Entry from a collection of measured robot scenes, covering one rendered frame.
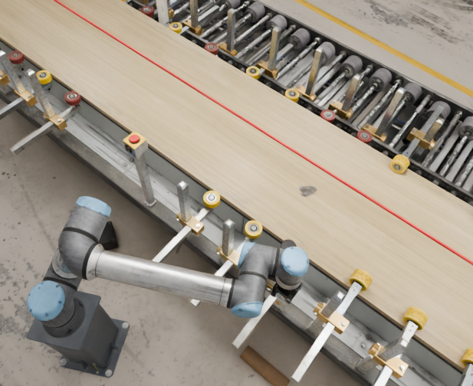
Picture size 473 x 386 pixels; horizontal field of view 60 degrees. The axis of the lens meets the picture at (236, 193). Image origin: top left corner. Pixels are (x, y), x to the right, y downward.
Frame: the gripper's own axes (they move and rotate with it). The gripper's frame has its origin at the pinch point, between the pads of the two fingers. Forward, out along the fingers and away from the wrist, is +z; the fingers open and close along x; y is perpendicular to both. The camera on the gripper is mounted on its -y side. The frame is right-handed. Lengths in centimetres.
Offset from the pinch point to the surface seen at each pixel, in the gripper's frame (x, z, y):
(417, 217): 76, 11, 29
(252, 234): 18.4, 9.9, -24.8
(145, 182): 6, 8, -80
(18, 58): 21, 9, -198
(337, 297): 6.7, -16.2, 19.2
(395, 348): 6.0, -11.7, 44.0
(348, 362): 6, 31, 39
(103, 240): -12, 88, -115
